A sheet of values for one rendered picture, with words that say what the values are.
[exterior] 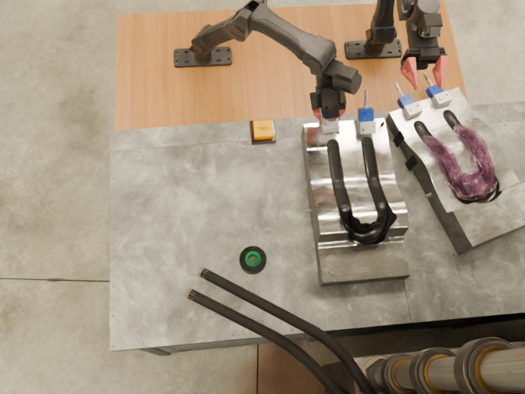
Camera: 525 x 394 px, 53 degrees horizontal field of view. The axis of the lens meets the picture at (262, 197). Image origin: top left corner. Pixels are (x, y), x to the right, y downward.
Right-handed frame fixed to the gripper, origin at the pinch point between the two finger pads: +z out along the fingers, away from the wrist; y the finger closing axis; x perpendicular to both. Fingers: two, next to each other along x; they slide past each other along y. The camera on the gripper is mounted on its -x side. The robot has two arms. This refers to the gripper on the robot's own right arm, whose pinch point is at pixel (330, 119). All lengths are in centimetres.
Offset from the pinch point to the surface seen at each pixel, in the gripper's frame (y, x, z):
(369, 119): 12.0, 0.6, 2.8
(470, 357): 13, -89, -31
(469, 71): 82, 102, 79
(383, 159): 14.9, -8.7, 11.6
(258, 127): -22.5, 6.6, 4.7
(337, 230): -2.6, -32.5, 12.1
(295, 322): -18, -55, 21
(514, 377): 15, -95, -40
